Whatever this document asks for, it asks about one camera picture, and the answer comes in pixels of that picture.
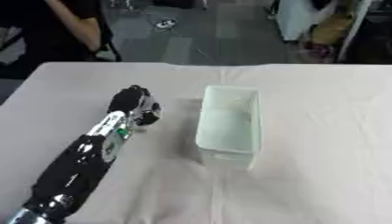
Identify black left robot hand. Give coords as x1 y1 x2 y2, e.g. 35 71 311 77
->
105 84 163 127

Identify pale green open box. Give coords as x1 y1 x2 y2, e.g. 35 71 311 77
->
194 84 263 171

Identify white round floor object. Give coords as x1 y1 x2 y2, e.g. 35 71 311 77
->
153 17 179 30

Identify person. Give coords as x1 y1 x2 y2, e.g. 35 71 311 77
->
0 0 124 80

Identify white cabinet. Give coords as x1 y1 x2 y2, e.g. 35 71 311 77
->
276 0 374 63

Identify yellow bag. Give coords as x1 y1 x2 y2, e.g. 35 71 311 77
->
309 10 355 46

